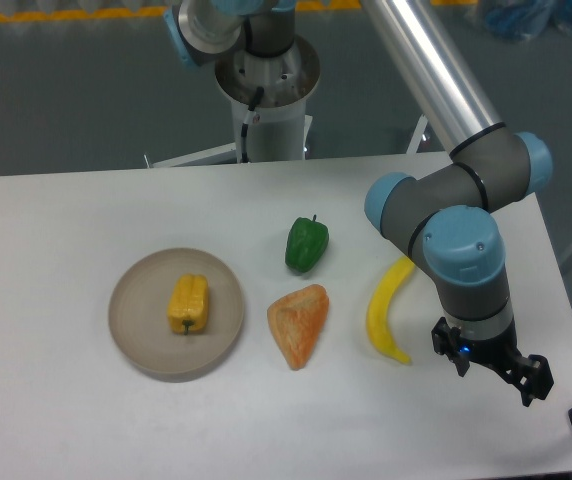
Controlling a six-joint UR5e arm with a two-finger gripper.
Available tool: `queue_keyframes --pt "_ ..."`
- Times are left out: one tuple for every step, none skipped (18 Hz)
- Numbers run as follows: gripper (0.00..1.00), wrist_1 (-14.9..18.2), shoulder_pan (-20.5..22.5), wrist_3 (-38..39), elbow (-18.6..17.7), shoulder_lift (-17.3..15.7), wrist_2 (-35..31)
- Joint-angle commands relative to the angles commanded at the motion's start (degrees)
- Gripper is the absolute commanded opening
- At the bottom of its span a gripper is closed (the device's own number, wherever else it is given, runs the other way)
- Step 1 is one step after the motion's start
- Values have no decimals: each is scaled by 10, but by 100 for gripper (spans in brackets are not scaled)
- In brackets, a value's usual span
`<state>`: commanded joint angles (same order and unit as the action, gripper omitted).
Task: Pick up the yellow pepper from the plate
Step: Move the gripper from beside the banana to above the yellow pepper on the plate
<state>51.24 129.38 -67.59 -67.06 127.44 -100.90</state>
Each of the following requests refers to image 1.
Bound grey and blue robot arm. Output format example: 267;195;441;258
164;1;554;405

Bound green bell pepper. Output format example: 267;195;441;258
285;215;330;273

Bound yellow banana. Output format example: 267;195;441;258
365;256;415;365

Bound orange triangular bread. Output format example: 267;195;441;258
267;284;330;370

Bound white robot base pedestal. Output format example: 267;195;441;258
146;35;321;168

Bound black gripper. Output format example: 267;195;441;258
431;317;554;407

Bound yellow bell pepper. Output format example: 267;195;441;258
167;274;209;335

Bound blue plastic bags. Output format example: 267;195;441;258
474;0;572;42

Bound beige round plate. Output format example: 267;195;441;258
108;248;245;382

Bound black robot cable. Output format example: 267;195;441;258
238;85;266;164

